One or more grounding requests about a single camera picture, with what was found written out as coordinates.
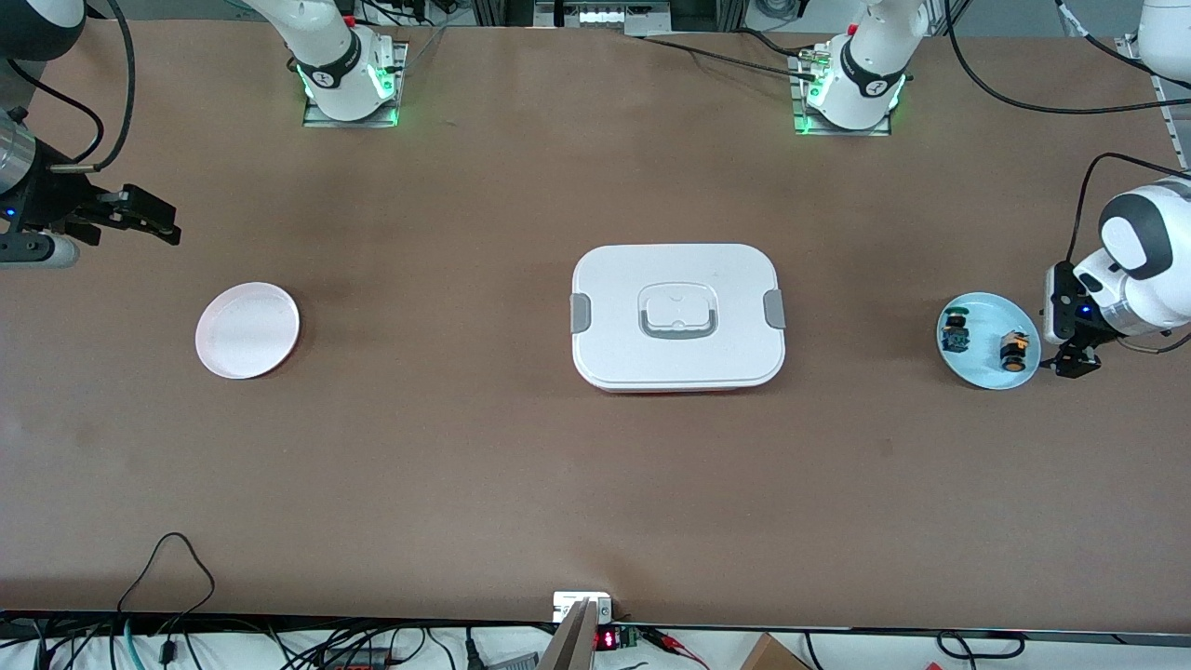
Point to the green push-button switch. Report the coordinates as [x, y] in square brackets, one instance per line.
[956, 331]

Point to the red digit display board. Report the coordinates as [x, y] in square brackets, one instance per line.
[607, 639]

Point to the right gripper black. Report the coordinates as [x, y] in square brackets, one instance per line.
[58, 199]

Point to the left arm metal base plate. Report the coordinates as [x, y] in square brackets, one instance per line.
[798, 121]

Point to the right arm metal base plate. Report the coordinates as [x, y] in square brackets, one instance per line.
[395, 56]

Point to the orange push-button switch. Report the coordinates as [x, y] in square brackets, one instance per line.
[1014, 350]

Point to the aluminium camera mount post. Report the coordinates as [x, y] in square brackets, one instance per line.
[577, 642]

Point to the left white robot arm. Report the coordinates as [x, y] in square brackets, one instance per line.
[870, 56]

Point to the pink round plate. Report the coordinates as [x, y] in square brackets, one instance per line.
[247, 330]

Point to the brown cardboard box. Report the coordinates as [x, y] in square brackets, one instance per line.
[772, 654]

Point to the light blue round plate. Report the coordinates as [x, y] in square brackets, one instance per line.
[986, 321]

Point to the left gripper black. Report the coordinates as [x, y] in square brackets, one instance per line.
[1092, 334]

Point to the white lidded storage box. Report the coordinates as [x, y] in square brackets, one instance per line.
[677, 279]

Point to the red clip test leads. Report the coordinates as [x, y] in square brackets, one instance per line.
[675, 644]

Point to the white power strip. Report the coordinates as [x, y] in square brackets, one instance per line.
[605, 13]

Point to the aluminium frame profile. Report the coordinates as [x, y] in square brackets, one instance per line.
[1168, 102]

